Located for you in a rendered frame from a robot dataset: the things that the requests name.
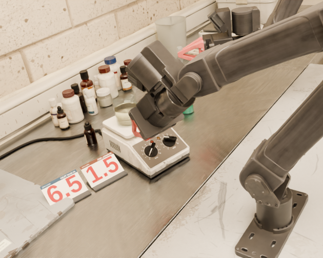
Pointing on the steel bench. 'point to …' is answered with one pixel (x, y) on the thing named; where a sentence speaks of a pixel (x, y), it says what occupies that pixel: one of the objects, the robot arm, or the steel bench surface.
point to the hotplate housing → (109, 143)
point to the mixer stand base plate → (18, 213)
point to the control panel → (162, 154)
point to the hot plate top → (111, 123)
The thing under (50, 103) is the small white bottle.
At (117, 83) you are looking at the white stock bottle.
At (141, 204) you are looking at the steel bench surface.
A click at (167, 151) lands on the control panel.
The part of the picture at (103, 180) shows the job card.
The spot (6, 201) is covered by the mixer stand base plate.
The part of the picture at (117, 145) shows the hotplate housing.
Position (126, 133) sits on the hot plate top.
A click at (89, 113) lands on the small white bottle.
